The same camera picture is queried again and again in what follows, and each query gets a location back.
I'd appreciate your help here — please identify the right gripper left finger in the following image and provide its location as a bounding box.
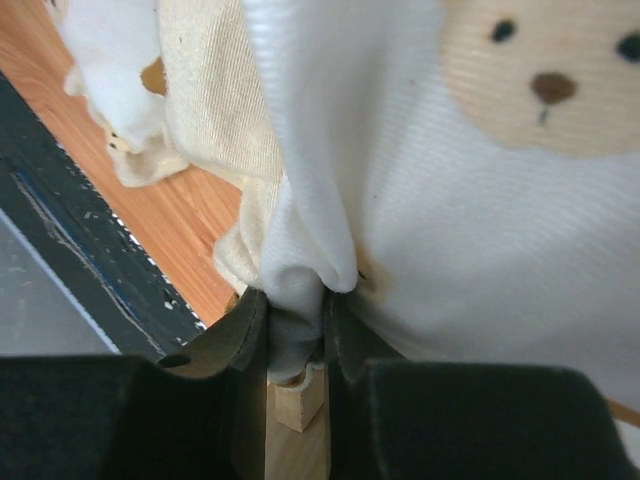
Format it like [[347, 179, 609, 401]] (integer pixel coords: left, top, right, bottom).
[[1, 290, 268, 479]]

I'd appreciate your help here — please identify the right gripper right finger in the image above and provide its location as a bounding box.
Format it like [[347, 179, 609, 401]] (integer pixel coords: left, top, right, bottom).
[[324, 294, 639, 479]]

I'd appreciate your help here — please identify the wooden pet bed frame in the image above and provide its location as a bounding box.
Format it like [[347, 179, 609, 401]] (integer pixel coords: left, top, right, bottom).
[[265, 369, 329, 480]]

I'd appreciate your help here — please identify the large bear print cushion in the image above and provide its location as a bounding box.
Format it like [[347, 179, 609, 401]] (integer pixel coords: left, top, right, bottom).
[[158, 1, 639, 410]]

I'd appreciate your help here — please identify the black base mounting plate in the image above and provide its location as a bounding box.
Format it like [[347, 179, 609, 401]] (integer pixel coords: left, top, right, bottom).
[[1, 79, 205, 360]]

